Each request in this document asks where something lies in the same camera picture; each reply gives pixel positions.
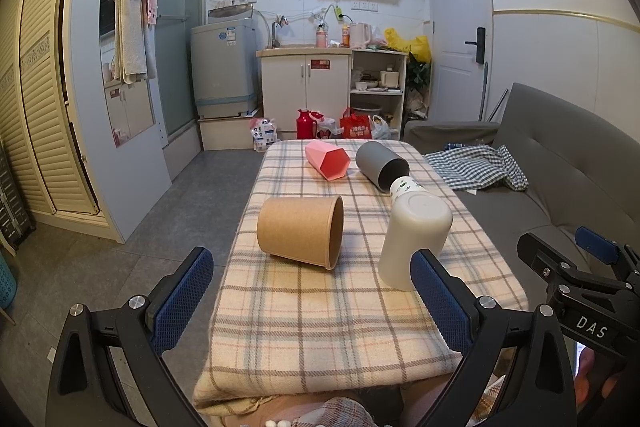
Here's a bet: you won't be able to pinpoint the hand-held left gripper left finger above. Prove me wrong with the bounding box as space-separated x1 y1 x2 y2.
46 247 216 427

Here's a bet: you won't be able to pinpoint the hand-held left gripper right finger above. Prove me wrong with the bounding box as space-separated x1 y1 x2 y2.
409 248 578 427

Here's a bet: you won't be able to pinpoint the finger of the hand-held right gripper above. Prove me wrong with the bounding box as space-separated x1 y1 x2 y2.
574 226 640 280
516 232 593 293

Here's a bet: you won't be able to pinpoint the brown paper cup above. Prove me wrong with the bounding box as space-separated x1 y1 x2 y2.
256 195 345 270

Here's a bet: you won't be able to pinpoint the grey cup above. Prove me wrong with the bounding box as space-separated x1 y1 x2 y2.
355 141 411 194

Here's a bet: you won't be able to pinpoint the pink hexagonal cup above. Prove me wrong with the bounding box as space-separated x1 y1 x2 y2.
305 142 351 182

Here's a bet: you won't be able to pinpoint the person's right hand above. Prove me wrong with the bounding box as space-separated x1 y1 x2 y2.
575 346 628 415

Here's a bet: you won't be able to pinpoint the white plastic bottle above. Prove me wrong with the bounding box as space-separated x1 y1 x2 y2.
377 175 454 292

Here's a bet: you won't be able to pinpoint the blue checked cloth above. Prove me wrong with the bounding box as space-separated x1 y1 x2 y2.
427 144 529 192

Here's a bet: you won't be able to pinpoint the grey sofa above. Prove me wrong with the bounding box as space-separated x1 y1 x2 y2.
402 82 640 308

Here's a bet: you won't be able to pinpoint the beige plaid blanket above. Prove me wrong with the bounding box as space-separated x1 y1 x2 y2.
192 139 531 415

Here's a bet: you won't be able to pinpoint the person's plaid clothing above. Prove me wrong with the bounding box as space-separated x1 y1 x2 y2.
290 396 376 427

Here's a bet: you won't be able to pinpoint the teal basket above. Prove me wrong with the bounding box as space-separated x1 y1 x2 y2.
0 252 18 310

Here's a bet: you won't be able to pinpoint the white washing machine platform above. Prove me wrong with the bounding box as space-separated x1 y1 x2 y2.
197 107 263 152

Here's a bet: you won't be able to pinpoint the white and blue carton pack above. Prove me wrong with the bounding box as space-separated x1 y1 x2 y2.
250 117 279 152

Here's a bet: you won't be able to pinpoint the red shopping bag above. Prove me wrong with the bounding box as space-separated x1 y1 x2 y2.
339 108 373 140

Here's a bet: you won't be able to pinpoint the dark suitcase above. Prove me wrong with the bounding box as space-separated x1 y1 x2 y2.
0 147 37 253

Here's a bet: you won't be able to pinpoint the white open shelf unit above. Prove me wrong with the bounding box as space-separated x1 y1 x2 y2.
348 48 408 140

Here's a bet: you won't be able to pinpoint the green plant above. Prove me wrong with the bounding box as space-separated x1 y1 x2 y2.
406 54 432 98

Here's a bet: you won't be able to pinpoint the red thermos jug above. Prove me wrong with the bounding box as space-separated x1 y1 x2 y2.
296 109 314 140

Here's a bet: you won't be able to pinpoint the white sink cabinet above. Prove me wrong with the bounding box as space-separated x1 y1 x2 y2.
256 47 352 140

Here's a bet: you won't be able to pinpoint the yellow plastic bag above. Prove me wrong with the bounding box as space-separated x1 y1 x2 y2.
384 28 432 62

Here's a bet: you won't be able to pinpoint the louvered wardrobe doors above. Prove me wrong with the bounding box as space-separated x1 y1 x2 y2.
0 0 108 228

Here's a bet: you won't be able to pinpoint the grey washing machine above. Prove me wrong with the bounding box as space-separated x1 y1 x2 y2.
189 18 261 118

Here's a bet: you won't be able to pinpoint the frosted glass sliding door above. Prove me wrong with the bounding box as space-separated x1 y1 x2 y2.
155 0 208 142

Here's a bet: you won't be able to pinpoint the beige hanging towel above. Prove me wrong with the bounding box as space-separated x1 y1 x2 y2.
111 0 148 85

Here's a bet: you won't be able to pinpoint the white electric kettle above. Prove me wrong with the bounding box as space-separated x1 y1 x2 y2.
349 22 372 49

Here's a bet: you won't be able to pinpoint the metal faucet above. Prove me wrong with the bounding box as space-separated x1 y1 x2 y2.
271 14 290 48

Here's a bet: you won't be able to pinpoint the mop handle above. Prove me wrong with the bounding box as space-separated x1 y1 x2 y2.
477 62 488 122

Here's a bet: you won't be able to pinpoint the wall mirror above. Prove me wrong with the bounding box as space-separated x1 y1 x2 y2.
99 0 156 148

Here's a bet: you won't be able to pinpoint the black door handle lock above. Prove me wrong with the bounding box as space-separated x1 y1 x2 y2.
465 27 487 64

